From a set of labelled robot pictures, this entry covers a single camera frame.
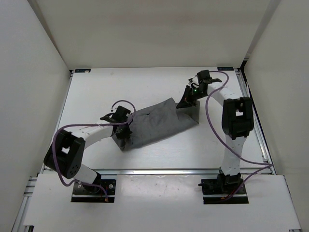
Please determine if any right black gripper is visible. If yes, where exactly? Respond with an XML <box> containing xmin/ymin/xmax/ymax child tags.
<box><xmin>176</xmin><ymin>86</ymin><xmax>207</xmax><ymax>109</ymax></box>

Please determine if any grey pleated skirt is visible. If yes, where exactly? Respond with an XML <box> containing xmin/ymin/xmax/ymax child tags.
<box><xmin>112</xmin><ymin>98</ymin><xmax>200</xmax><ymax>151</ymax></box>

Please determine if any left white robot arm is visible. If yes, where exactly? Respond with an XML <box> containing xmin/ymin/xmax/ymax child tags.
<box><xmin>43</xmin><ymin>113</ymin><xmax>133</xmax><ymax>193</ymax></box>

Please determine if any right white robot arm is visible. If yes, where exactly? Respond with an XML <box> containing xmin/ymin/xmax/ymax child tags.
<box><xmin>176</xmin><ymin>78</ymin><xmax>254</xmax><ymax>193</ymax></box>

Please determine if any right blue table sticker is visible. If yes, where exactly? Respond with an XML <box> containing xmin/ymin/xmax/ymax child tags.
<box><xmin>217</xmin><ymin>67</ymin><xmax>234</xmax><ymax>72</ymax></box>

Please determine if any blue table sticker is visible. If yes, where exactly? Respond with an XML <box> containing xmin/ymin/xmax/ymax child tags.
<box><xmin>74</xmin><ymin>69</ymin><xmax>91</xmax><ymax>73</ymax></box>
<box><xmin>217</xmin><ymin>67</ymin><xmax>234</xmax><ymax>72</ymax></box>

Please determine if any left blue table sticker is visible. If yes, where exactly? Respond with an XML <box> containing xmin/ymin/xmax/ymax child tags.
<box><xmin>74</xmin><ymin>69</ymin><xmax>91</xmax><ymax>73</ymax></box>

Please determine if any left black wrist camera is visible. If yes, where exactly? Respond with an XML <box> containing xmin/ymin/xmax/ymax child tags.
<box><xmin>112</xmin><ymin>106</ymin><xmax>131</xmax><ymax>123</ymax></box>

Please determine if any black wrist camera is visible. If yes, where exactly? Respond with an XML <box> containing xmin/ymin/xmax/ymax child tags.
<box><xmin>112</xmin><ymin>106</ymin><xmax>131</xmax><ymax>123</ymax></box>
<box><xmin>197</xmin><ymin>70</ymin><xmax>211</xmax><ymax>84</ymax></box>

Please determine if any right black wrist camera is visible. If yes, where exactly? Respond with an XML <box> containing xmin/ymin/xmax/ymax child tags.
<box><xmin>197</xmin><ymin>70</ymin><xmax>211</xmax><ymax>84</ymax></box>

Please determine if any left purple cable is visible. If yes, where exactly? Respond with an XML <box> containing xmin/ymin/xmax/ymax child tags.
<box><xmin>53</xmin><ymin>99</ymin><xmax>136</xmax><ymax>187</ymax></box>

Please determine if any purple cable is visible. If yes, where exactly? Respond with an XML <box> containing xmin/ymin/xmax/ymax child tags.
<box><xmin>205</xmin><ymin>71</ymin><xmax>273</xmax><ymax>200</ymax></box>
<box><xmin>53</xmin><ymin>99</ymin><xmax>136</xmax><ymax>187</ymax></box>

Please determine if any front aluminium table rail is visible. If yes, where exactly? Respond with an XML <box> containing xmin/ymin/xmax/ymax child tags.
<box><xmin>96</xmin><ymin>169</ymin><xmax>219</xmax><ymax>175</ymax></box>

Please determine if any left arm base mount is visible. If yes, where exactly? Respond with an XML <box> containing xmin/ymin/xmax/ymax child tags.
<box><xmin>71</xmin><ymin>179</ymin><xmax>116</xmax><ymax>203</ymax></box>

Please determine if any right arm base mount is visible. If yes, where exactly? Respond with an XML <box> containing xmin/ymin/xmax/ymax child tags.
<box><xmin>198</xmin><ymin>173</ymin><xmax>249</xmax><ymax>204</ymax></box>

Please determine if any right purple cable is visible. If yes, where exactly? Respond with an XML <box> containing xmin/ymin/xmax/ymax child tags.
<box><xmin>205</xmin><ymin>71</ymin><xmax>273</xmax><ymax>200</ymax></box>

